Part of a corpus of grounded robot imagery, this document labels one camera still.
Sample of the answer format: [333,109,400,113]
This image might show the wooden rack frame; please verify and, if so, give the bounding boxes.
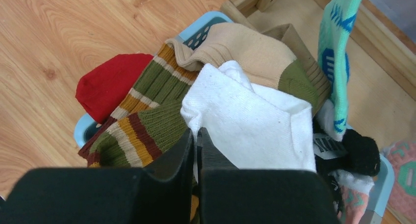
[221,0,416,148]

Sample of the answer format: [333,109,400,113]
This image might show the striped olive sock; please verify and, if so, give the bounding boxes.
[79,43,198,167]

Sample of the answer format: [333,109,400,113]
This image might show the olive green sock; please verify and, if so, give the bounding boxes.
[278,59,318,116]

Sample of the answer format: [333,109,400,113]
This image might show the white sock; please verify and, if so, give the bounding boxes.
[180,60,316,172]

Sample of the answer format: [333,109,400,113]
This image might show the beige sock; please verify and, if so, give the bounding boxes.
[165,23,330,111]

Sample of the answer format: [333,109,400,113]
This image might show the mint green sock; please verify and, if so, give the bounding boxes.
[317,0,362,142]

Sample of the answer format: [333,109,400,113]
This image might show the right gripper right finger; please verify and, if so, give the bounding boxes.
[197,128,339,224]

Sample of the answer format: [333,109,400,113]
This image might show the black sock in basket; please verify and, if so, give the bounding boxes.
[313,129,381,177]

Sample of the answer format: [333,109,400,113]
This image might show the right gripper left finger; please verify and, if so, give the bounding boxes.
[0,130,194,224]

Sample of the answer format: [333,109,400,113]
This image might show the blue sock basket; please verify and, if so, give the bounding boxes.
[74,11,394,224]

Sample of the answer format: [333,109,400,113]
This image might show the red sock in basket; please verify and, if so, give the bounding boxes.
[75,53,153,124]

